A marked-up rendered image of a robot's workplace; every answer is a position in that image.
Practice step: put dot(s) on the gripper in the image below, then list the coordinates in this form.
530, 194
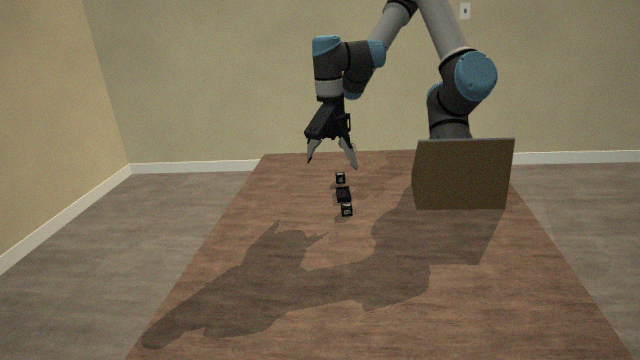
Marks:
338, 127

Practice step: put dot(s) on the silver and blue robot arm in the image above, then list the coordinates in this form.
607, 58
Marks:
466, 79

